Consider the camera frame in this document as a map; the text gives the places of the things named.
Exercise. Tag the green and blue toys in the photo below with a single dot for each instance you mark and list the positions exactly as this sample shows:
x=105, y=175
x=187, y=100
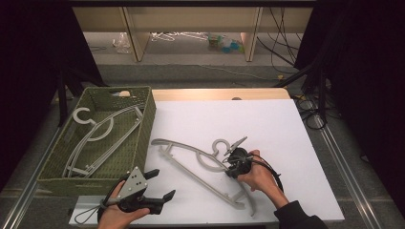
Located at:
x=227, y=44

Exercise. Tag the person's right hand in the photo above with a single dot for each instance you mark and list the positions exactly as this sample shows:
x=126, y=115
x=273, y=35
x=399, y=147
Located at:
x=262, y=178

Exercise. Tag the beige desk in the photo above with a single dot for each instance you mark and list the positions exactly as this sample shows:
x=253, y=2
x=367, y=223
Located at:
x=191, y=19

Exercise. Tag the grey plastic clothes hanger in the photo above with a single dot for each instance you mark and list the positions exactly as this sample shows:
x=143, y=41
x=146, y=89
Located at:
x=178, y=145
x=111, y=148
x=75, y=115

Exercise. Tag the black curtain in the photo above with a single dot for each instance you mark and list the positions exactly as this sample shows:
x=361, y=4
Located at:
x=366, y=63
x=25, y=63

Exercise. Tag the aluminium rail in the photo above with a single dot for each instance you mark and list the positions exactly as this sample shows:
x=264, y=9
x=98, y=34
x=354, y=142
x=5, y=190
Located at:
x=27, y=191
x=347, y=176

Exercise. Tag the person's left hand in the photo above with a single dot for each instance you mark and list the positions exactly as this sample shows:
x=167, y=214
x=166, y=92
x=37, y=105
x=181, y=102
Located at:
x=111, y=216

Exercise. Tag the white table sheet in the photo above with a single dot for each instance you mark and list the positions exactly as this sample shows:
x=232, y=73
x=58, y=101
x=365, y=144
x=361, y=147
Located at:
x=254, y=127

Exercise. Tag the green woven basket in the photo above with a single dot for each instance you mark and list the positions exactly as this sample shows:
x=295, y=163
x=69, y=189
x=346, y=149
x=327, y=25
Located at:
x=144, y=127

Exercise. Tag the clear plastic bag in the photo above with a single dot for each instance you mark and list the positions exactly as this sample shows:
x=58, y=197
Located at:
x=122, y=43

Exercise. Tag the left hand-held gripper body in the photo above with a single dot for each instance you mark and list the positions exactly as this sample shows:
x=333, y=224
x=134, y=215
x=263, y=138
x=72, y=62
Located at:
x=135, y=184

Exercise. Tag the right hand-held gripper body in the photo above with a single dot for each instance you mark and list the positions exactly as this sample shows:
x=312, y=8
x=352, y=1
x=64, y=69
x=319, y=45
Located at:
x=242, y=160

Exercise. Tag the black metal stand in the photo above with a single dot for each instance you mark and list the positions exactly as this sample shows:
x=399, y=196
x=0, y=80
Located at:
x=62, y=101
x=321, y=95

